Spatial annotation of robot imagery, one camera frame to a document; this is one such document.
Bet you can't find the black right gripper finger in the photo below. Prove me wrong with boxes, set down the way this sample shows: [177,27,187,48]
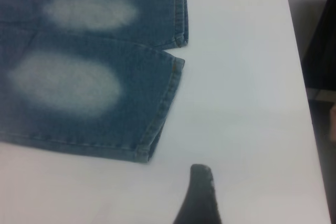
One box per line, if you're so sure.
[172,163,224,224]

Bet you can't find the blue denim kids pants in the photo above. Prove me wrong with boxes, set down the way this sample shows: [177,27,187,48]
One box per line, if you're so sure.
[0,0,190,164]

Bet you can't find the black background furniture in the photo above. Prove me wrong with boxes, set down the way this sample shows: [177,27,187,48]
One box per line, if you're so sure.
[301,0,336,101]

